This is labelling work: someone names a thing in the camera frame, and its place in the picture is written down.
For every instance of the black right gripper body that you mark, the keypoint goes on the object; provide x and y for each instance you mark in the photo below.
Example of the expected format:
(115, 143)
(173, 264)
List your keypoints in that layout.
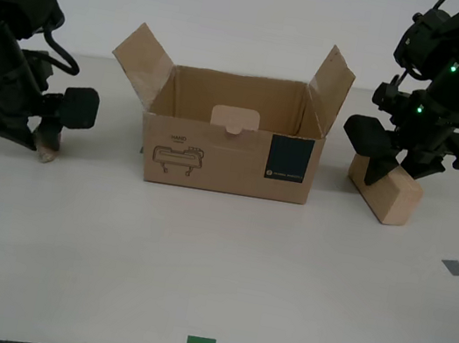
(439, 119)

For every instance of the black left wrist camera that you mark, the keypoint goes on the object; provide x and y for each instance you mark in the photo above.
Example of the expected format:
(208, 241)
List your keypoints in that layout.
(38, 69)

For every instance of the speckled beige rock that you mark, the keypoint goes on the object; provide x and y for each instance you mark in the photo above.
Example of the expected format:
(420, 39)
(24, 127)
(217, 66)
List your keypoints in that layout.
(48, 154)

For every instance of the grey tape square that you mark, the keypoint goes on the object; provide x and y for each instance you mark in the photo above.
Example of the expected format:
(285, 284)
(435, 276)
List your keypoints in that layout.
(454, 268)

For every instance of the light wooden block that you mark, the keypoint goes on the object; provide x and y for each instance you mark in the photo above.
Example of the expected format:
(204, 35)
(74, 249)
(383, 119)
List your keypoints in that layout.
(397, 201)

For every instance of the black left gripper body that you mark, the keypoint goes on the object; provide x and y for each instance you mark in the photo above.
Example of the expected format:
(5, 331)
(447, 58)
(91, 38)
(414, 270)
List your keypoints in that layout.
(7, 97)

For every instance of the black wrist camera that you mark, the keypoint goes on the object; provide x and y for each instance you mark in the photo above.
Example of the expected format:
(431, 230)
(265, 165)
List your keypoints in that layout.
(389, 97)
(38, 69)

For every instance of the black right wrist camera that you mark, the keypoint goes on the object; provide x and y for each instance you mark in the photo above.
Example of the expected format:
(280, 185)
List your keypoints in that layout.
(389, 97)

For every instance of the open brown cardboard box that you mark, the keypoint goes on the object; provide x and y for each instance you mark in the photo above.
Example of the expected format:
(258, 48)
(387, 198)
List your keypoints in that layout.
(213, 164)

